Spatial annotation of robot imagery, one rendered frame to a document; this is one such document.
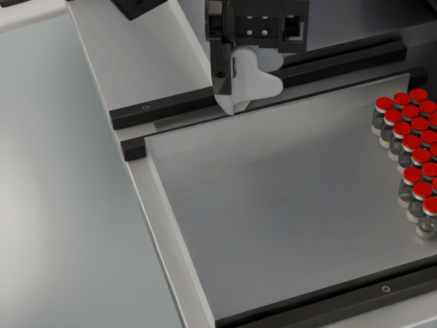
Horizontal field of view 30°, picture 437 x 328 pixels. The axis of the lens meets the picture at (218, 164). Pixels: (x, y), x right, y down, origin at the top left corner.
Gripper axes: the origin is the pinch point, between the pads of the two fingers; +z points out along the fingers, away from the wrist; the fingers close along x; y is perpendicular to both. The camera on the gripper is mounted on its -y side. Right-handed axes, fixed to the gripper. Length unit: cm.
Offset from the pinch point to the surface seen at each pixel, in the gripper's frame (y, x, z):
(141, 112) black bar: -11.6, 16.7, 17.6
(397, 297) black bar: 17.6, -7.9, 18.7
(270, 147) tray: 4.3, 13.2, 19.4
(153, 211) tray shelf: -8.5, 2.7, 19.5
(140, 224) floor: -28, 71, 108
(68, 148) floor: -51, 96, 107
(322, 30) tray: 10.8, 36.2, 19.6
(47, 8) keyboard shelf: -32, 50, 27
